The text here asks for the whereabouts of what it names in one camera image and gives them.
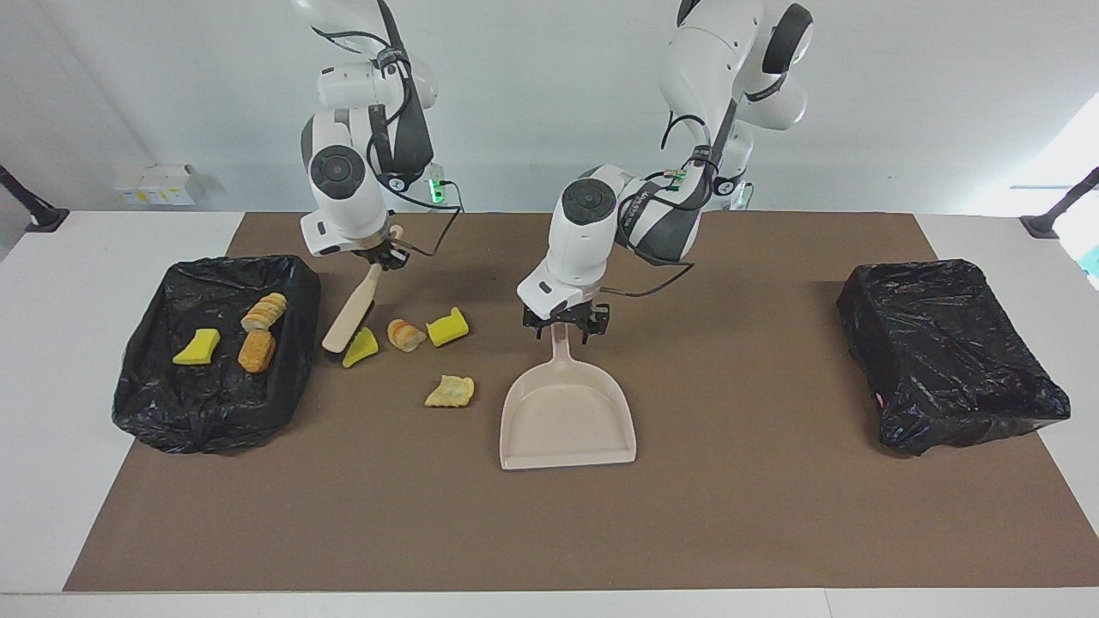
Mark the black bag lined bin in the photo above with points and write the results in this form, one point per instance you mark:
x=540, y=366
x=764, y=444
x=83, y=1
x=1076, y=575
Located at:
x=189, y=412
x=962, y=360

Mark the beige bread chunk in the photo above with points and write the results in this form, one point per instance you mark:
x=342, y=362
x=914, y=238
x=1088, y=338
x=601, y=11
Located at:
x=264, y=312
x=449, y=391

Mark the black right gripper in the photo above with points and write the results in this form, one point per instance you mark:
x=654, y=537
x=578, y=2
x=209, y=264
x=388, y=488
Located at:
x=382, y=251

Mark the beige hand brush black bristles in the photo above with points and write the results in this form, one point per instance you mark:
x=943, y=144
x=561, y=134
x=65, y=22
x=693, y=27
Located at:
x=352, y=313

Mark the white boxes with yellow labels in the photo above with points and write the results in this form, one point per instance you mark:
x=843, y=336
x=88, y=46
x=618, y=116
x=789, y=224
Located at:
x=159, y=184

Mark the brown table mat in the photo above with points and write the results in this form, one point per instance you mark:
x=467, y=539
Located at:
x=601, y=532

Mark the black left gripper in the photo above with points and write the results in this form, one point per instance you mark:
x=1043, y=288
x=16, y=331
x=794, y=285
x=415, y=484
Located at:
x=571, y=315

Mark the orange striped croissant piece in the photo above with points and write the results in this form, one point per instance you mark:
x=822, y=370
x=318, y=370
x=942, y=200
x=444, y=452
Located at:
x=405, y=335

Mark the black camera stand leg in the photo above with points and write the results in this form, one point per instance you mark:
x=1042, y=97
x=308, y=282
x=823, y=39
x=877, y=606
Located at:
x=26, y=206
x=1060, y=210

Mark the brown textured cylinder piece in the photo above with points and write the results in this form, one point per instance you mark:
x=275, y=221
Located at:
x=257, y=351

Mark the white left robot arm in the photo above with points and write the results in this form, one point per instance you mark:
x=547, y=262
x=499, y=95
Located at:
x=584, y=240

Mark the beige plastic dustpan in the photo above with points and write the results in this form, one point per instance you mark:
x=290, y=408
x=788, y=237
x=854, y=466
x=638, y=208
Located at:
x=567, y=421

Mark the yellow sponge piece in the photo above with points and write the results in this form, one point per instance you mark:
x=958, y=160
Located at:
x=197, y=348
x=447, y=327
x=362, y=348

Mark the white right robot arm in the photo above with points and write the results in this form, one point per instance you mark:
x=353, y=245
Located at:
x=343, y=189

